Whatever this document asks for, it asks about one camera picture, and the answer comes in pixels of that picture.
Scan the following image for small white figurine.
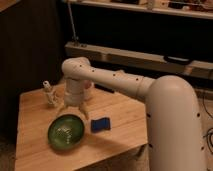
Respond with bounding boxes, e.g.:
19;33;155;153
43;81;58;107

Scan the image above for metal stand pole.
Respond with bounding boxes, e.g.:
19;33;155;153
67;0;79;46

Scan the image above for long wooden shelf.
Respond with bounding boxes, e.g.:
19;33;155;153
65;42;213;78

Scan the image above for wooden table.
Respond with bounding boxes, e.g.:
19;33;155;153
15;89;147;171

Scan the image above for green ceramic bowl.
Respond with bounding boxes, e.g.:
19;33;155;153
47;114;85;151

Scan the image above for black cables on floor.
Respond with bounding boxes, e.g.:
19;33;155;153
199;96;213;156

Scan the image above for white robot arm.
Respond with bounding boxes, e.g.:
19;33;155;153
61;57;207;171

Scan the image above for blue sponge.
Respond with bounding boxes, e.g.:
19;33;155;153
91;117;111;133

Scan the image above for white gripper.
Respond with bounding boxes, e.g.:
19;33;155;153
56;78;89;120

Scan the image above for white cup with snack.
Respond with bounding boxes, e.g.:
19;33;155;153
84;80;93;100

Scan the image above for black handle on shelf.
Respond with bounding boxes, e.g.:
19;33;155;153
163;56;193;65

